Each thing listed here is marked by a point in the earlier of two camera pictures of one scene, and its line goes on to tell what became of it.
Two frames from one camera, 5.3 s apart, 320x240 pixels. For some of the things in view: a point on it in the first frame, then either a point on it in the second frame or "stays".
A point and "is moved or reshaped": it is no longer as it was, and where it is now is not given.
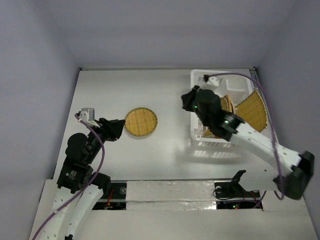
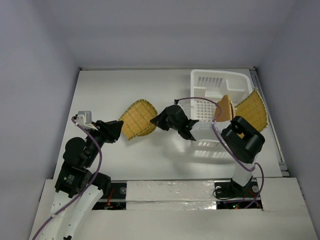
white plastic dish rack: x=237 y=83 stays
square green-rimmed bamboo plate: x=252 y=111 stays
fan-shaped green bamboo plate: x=207 y=133 is moved or reshaped
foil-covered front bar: x=170 y=195 stays
